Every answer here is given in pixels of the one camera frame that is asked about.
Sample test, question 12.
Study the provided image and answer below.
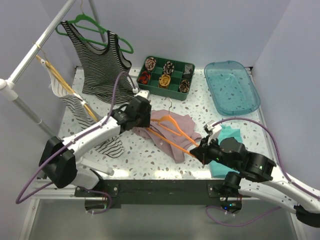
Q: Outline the green divided organizer tray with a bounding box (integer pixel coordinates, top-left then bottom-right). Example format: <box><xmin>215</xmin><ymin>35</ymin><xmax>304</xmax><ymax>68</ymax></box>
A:
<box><xmin>137</xmin><ymin>56</ymin><xmax>196</xmax><ymax>101</ymax></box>

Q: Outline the teal folded cloth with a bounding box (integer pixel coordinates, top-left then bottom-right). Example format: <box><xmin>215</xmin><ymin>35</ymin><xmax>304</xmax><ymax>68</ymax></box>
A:
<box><xmin>209</xmin><ymin>124</ymin><xmax>243</xmax><ymax>179</ymax></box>

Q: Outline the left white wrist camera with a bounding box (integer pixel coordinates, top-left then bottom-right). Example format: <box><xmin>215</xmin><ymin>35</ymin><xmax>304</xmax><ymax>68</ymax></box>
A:
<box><xmin>134</xmin><ymin>89</ymin><xmax>150</xmax><ymax>101</ymax></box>

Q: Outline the yellow hanger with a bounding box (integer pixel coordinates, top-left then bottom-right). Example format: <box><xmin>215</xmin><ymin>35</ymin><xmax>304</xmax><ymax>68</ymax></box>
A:
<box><xmin>36</xmin><ymin>55</ymin><xmax>98</xmax><ymax>122</ymax></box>

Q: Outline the pink floral rolled tie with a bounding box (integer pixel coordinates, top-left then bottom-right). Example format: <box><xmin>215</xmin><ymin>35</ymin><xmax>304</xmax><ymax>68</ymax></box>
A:
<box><xmin>144</xmin><ymin>57</ymin><xmax>157</xmax><ymax>72</ymax></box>

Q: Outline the orange black rolled tie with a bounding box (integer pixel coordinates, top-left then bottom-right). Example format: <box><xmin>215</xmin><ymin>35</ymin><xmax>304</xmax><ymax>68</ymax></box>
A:
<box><xmin>138</xmin><ymin>71</ymin><xmax>151</xmax><ymax>85</ymax></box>

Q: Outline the grey folded cloth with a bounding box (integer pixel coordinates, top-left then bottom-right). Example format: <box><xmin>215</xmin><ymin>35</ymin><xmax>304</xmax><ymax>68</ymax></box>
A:
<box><xmin>182</xmin><ymin>64</ymin><xmax>194</xmax><ymax>79</ymax></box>

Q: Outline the teal plastic basin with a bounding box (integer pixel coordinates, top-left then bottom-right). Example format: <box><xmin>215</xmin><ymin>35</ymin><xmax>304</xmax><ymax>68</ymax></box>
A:
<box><xmin>204</xmin><ymin>60</ymin><xmax>261</xmax><ymax>116</ymax></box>

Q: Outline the orange hanger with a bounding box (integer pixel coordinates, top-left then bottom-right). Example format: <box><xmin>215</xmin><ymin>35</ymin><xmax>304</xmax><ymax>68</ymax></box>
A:
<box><xmin>147</xmin><ymin>97</ymin><xmax>199</xmax><ymax>158</ymax></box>

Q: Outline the brown floral rolled tie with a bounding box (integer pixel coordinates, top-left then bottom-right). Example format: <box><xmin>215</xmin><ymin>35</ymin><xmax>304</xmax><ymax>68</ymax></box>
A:
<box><xmin>179</xmin><ymin>79</ymin><xmax>191</xmax><ymax>93</ymax></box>

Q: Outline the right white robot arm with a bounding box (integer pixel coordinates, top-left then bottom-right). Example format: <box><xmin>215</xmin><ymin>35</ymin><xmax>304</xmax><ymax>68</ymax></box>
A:
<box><xmin>190</xmin><ymin>137</ymin><xmax>320</xmax><ymax>228</ymax></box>

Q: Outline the purple cable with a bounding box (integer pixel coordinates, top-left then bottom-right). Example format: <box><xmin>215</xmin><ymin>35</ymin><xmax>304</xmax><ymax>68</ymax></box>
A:
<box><xmin>205</xmin><ymin>116</ymin><xmax>320</xmax><ymax>228</ymax></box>
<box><xmin>15</xmin><ymin>71</ymin><xmax>140</xmax><ymax>205</ymax></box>

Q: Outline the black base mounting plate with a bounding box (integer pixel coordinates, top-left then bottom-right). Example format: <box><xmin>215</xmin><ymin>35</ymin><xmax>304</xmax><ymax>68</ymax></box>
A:
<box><xmin>74</xmin><ymin>179</ymin><xmax>243</xmax><ymax>214</ymax></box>

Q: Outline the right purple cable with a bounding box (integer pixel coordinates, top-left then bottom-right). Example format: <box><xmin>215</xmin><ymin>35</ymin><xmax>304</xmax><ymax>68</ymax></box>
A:
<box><xmin>205</xmin><ymin>116</ymin><xmax>320</xmax><ymax>228</ymax></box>

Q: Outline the yellow rolled tie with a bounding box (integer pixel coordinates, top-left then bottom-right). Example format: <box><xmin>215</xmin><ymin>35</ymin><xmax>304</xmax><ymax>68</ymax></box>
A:
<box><xmin>158</xmin><ymin>74</ymin><xmax>171</xmax><ymax>89</ymax></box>

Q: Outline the dark floral rolled tie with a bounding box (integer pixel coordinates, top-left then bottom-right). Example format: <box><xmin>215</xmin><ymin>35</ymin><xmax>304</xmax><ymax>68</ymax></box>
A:
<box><xmin>163</xmin><ymin>61</ymin><xmax>175</xmax><ymax>75</ymax></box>

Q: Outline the black striped tank top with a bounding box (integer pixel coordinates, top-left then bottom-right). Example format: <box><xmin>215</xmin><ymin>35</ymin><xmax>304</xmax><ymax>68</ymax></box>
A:
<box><xmin>61</xmin><ymin>21</ymin><xmax>134</xmax><ymax>104</ymax></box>

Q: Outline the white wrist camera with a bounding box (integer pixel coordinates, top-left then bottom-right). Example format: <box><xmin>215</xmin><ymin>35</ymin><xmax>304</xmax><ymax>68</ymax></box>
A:
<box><xmin>134</xmin><ymin>89</ymin><xmax>150</xmax><ymax>101</ymax></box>
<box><xmin>203</xmin><ymin>120</ymin><xmax>222</xmax><ymax>145</ymax></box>

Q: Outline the green hanger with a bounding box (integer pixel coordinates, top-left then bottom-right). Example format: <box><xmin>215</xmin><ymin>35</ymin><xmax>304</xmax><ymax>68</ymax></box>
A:
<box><xmin>55</xmin><ymin>13</ymin><xmax>134</xmax><ymax>55</ymax></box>

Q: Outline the white striped tank top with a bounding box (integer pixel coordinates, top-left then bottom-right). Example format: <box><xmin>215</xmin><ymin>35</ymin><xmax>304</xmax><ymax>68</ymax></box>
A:
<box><xmin>41</xmin><ymin>59</ymin><xmax>125</xmax><ymax>159</ymax></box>

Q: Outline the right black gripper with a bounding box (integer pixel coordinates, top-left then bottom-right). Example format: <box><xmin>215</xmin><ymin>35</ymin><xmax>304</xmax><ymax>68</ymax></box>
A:
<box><xmin>189</xmin><ymin>133</ymin><xmax>239</xmax><ymax>170</ymax></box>

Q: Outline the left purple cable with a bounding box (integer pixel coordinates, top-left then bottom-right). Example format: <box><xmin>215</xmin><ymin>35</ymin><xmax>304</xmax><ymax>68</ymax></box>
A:
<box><xmin>15</xmin><ymin>71</ymin><xmax>140</xmax><ymax>205</ymax></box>

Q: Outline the silver clothes rack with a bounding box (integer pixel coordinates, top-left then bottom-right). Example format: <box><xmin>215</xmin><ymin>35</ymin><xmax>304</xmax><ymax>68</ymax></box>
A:
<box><xmin>0</xmin><ymin>0</ymin><xmax>116</xmax><ymax>176</ymax></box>

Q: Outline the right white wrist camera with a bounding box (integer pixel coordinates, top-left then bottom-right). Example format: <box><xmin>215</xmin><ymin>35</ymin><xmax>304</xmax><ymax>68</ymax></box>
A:
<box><xmin>203</xmin><ymin>120</ymin><xmax>222</xmax><ymax>145</ymax></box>

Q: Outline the pink tank top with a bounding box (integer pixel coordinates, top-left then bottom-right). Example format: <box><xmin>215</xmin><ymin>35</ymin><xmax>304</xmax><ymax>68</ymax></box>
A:
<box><xmin>132</xmin><ymin>109</ymin><xmax>202</xmax><ymax>164</ymax></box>

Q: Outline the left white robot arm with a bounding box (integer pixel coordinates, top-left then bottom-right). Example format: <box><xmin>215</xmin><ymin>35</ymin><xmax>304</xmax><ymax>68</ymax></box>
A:
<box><xmin>39</xmin><ymin>94</ymin><xmax>152</xmax><ymax>196</ymax></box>

